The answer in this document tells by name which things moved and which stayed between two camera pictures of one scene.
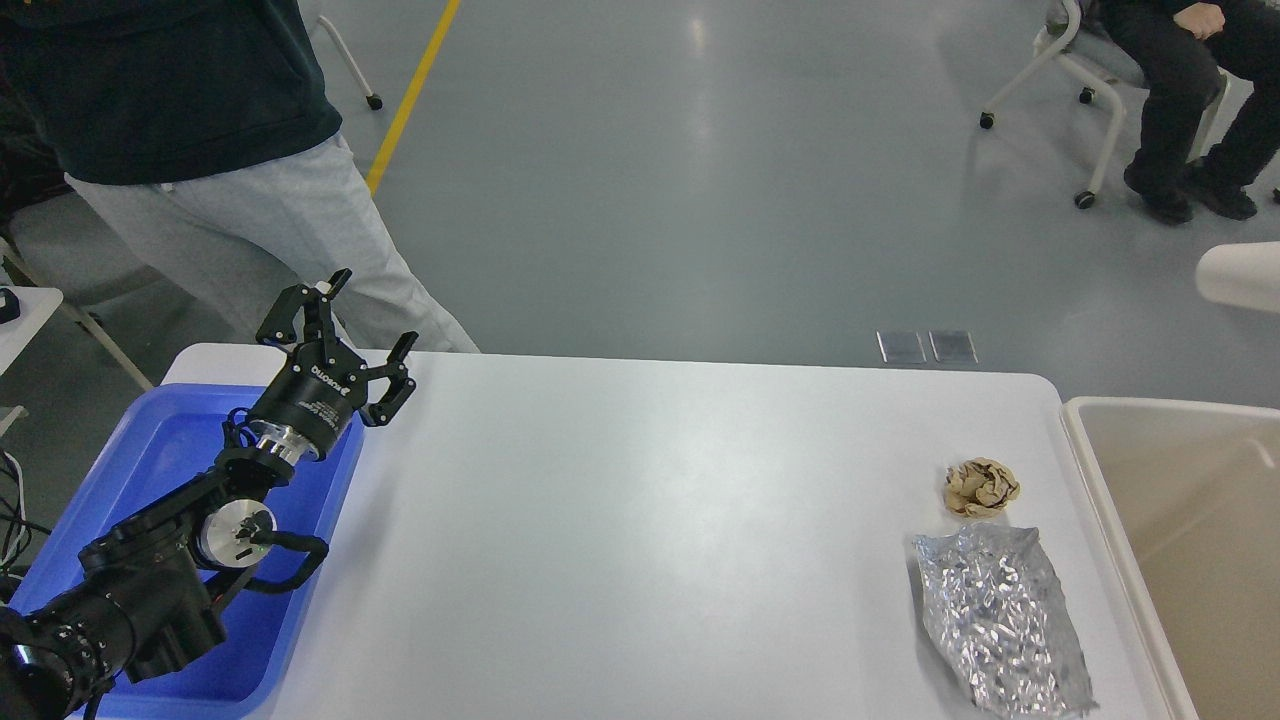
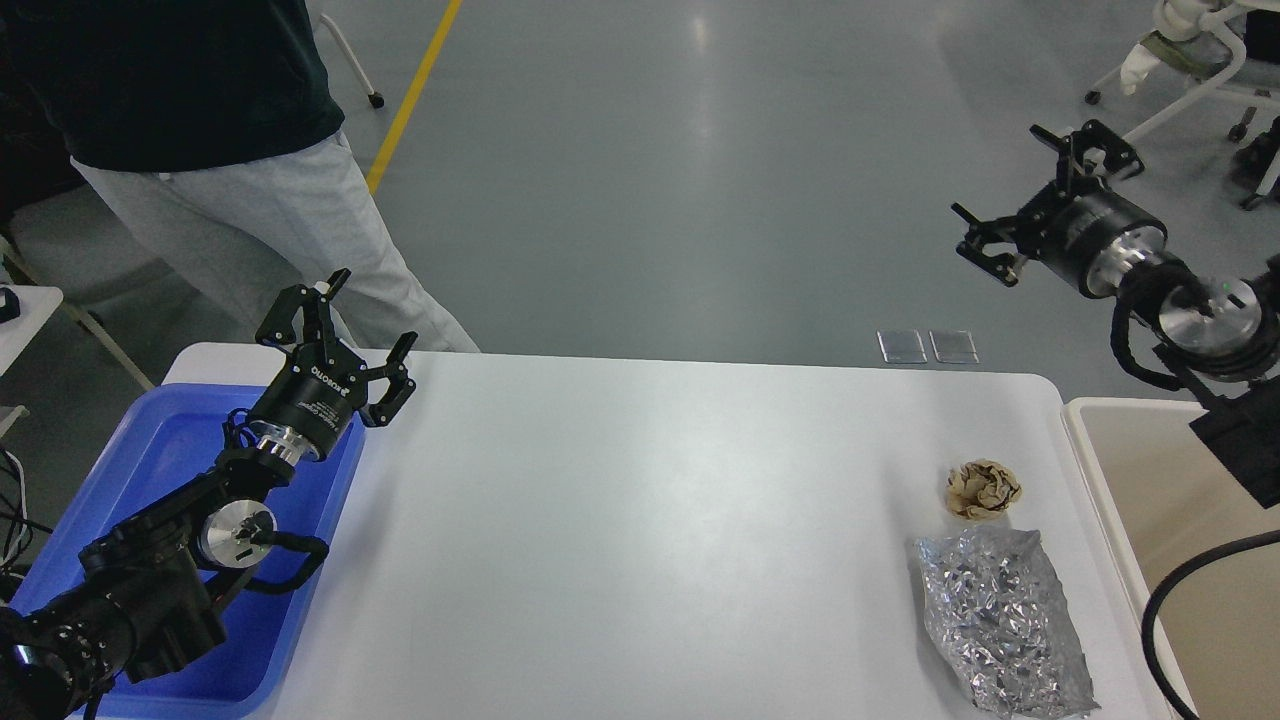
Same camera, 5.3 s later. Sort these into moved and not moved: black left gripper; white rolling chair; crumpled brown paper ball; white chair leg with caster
Moved: white rolling chair
Not moved: black left gripper; white chair leg with caster; crumpled brown paper ball
